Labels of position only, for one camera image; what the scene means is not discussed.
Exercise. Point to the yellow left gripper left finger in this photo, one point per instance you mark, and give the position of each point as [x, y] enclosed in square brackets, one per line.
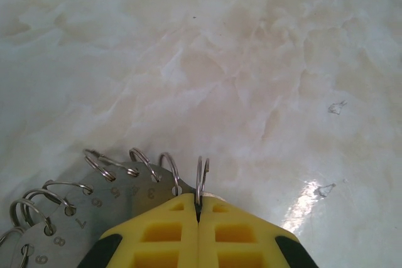
[157, 233]

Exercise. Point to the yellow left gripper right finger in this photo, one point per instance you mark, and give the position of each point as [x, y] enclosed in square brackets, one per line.
[238, 233]

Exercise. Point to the clear tape scrap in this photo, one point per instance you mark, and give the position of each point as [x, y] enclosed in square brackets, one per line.
[336, 108]
[323, 190]

